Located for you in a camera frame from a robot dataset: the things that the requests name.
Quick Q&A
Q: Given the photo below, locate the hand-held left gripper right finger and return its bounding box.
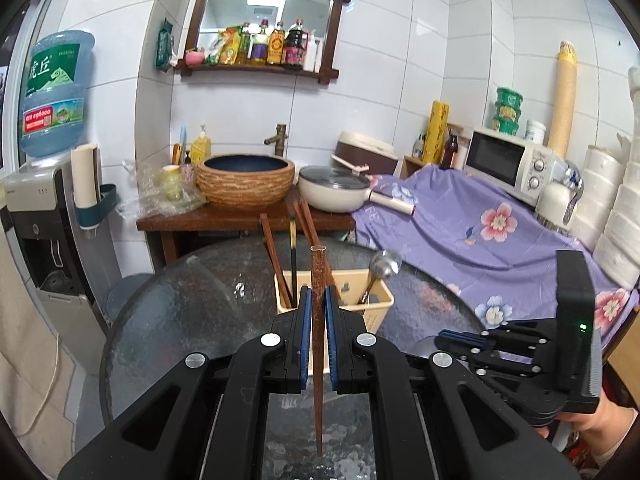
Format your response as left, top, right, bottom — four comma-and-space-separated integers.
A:
325, 285, 581, 480

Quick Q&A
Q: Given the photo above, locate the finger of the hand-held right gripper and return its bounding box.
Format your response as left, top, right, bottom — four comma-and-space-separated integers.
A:
462, 347, 555, 408
439, 321, 556, 353

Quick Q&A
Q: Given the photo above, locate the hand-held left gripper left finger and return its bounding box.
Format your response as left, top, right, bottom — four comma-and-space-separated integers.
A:
57, 285, 313, 480

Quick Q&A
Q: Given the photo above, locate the beige plastic utensil basket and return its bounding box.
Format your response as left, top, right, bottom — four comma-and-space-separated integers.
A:
274, 267, 396, 336

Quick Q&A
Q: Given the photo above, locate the brown wooden chopstick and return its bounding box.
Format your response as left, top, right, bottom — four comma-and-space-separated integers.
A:
292, 201, 321, 248
259, 213, 293, 308
300, 199, 338, 291
310, 245, 329, 458

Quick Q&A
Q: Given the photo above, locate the black chopstick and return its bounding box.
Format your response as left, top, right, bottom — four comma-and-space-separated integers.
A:
288, 216, 299, 306

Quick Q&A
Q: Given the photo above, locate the round steel spoon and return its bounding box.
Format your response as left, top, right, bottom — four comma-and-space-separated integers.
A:
357, 249, 403, 306

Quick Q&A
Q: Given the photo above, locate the person's right hand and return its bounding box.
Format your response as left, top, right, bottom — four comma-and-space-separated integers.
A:
537, 392, 640, 468

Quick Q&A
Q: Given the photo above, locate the brown cardboard box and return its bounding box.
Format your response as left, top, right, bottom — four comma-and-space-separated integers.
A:
605, 305, 640, 406

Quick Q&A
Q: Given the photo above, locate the purple floral cloth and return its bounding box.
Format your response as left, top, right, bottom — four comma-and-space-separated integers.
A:
351, 165, 638, 351

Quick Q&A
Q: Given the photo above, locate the stack of white paper rolls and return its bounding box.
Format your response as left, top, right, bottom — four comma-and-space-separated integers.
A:
570, 67, 640, 291

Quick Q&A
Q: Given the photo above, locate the white pan with glass lid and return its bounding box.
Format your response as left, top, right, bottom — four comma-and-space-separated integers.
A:
298, 165, 417, 218

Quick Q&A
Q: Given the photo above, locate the dark wooden side table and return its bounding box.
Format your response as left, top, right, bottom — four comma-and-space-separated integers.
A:
136, 195, 356, 271

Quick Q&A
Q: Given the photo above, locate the wicker wash basin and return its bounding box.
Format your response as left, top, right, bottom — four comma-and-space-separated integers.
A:
195, 155, 296, 211

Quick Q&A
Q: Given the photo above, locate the white microwave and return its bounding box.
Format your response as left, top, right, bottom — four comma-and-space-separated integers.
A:
463, 127, 556, 206

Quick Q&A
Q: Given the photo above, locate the white rice paddle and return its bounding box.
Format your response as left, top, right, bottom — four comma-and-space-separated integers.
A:
331, 154, 370, 173

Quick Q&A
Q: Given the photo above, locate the wooden shelf box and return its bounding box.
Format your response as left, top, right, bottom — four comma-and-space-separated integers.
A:
400, 124, 476, 178

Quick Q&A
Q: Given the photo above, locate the brown glass bottle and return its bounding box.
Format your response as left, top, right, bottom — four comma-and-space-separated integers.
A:
439, 130, 460, 170

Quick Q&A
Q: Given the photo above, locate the brown and white rice cooker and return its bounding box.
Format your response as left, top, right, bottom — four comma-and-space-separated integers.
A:
334, 131, 399, 176

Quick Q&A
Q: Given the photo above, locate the bronze faucet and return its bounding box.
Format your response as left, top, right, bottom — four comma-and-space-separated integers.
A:
263, 124, 288, 157

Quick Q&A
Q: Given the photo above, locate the yellow printed roll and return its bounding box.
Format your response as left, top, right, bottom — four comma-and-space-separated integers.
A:
422, 101, 449, 165

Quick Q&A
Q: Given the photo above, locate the yellow green cup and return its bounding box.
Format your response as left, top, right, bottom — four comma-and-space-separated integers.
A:
161, 165, 183, 196

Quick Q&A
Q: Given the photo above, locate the clear plastic bag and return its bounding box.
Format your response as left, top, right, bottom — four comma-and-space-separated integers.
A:
120, 159, 208, 218

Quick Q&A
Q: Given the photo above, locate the tall beige rolled mat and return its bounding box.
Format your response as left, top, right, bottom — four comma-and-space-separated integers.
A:
547, 41, 578, 161

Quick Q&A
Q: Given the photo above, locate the yellow soap bottle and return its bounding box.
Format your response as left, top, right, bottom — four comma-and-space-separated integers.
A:
190, 124, 212, 163

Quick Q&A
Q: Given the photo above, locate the blue plastic stick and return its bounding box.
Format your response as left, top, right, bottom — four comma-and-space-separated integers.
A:
172, 126, 193, 166

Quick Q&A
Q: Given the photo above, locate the water dispenser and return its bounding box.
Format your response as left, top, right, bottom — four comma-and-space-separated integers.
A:
0, 162, 123, 341

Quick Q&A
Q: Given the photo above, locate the dark soy sauce bottle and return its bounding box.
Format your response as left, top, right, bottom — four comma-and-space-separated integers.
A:
283, 19, 308, 71

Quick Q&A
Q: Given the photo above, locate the bottle with orange label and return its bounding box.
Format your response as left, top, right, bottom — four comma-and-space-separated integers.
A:
267, 21, 287, 66

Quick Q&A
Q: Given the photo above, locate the yellow oil bottle purple label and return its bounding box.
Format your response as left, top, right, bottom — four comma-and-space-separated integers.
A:
250, 19, 271, 66

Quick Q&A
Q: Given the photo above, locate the green oil bottle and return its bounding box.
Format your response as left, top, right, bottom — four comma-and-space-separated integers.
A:
237, 22, 252, 65

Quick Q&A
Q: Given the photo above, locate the yellow snack packet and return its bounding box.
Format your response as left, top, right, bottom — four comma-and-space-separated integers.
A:
206, 27, 241, 66

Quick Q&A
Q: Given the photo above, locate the green hanging packet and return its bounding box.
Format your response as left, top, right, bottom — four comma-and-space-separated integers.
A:
155, 19, 176, 72

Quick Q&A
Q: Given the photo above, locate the wooden framed mirror shelf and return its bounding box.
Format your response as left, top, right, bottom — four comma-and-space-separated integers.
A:
176, 0, 353, 83

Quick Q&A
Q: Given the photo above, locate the blue water jug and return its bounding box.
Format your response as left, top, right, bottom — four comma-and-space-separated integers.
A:
20, 30, 96, 161

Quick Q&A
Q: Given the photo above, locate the teal wall holder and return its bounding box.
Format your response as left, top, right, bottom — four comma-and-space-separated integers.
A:
75, 183, 118, 233

